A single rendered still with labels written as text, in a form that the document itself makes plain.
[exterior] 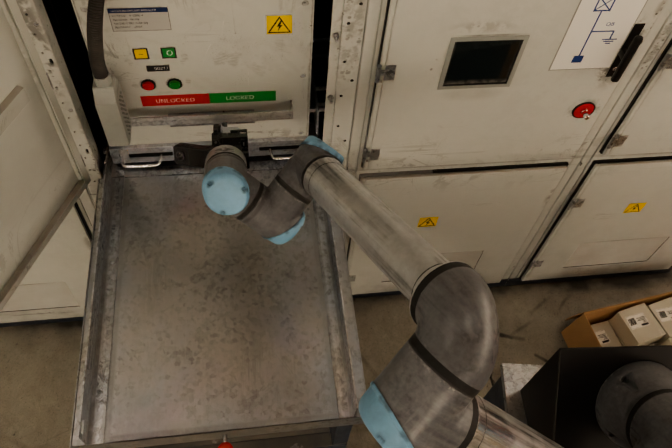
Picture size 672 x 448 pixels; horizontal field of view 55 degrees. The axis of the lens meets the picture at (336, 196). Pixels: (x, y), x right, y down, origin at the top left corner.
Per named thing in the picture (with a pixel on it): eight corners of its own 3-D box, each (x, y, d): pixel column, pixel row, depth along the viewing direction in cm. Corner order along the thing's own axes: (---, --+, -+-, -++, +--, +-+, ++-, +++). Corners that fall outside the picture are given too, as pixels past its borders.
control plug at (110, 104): (130, 146, 150) (114, 93, 136) (108, 147, 150) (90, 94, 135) (132, 121, 154) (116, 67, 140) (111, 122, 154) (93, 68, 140)
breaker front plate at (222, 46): (307, 142, 173) (314, -5, 134) (121, 152, 167) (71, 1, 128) (307, 138, 173) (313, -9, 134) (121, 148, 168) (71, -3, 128)
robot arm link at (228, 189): (232, 227, 129) (191, 200, 125) (232, 200, 140) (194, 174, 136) (262, 194, 126) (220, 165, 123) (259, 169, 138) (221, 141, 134)
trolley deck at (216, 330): (367, 423, 143) (370, 415, 138) (77, 454, 136) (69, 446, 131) (331, 178, 181) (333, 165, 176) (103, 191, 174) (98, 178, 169)
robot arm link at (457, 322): (508, 302, 80) (301, 121, 134) (444, 378, 81) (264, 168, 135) (552, 334, 86) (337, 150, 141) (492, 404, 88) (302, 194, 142)
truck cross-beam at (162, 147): (317, 152, 177) (318, 138, 172) (113, 164, 170) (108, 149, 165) (315, 138, 179) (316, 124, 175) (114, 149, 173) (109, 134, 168)
